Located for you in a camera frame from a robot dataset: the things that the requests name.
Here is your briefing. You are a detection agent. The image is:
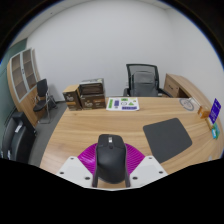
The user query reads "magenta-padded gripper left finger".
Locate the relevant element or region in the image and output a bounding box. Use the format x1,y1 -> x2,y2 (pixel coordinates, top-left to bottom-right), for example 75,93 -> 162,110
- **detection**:
55,142 -> 99,188

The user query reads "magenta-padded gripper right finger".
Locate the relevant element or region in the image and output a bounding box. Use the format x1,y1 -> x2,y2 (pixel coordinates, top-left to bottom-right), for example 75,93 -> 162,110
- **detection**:
123,142 -> 169,188

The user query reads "black computer mouse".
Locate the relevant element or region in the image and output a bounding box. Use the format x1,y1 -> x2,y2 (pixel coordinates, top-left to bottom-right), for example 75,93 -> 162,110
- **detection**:
94,133 -> 128,185

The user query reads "dark grey mouse pad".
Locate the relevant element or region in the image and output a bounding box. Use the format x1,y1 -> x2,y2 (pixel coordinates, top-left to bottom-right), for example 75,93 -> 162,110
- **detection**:
142,117 -> 193,164

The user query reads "white printed sticker sheet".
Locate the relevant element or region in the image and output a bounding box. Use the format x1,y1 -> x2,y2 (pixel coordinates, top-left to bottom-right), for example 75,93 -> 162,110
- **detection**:
105,97 -> 140,112

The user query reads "tall brown carton box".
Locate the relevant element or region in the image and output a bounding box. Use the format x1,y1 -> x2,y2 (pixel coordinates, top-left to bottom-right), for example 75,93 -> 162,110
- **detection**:
62,84 -> 83,111

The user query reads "black leather armchair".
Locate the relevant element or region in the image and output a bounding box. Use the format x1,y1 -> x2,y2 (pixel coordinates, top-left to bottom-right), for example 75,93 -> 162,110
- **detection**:
1,111 -> 37,164

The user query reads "dark open-top box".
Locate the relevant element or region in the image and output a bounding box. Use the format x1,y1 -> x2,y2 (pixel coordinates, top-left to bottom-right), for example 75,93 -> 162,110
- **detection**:
79,78 -> 106,96

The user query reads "round white patterned disc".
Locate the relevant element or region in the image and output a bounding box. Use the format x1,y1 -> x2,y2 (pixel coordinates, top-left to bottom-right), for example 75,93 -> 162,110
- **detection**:
179,97 -> 201,112

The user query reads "black mesh office chair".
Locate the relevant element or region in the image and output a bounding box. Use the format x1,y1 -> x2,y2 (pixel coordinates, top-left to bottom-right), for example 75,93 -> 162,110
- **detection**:
123,63 -> 174,98

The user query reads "small orange-brown box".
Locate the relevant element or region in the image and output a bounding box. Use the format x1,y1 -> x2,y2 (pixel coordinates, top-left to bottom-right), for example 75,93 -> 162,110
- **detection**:
197,105 -> 212,120

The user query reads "black chrome-legged visitor chair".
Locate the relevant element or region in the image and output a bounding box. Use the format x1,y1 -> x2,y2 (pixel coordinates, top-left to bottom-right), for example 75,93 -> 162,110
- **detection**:
32,78 -> 58,124

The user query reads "green flat pack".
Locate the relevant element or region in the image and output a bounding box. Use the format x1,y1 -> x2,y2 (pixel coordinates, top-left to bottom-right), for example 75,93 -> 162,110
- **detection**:
210,122 -> 221,140

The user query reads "wooden side desk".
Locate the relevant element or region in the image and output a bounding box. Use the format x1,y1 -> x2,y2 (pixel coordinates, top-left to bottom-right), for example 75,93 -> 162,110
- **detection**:
163,73 -> 214,111

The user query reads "purple standing sign card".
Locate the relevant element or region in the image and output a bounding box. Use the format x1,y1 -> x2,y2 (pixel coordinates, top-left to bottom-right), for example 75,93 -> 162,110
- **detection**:
208,97 -> 222,125

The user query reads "wooden glass-door shelf unit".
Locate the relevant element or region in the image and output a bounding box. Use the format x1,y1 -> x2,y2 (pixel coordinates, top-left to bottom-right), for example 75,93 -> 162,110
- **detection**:
6,48 -> 46,128

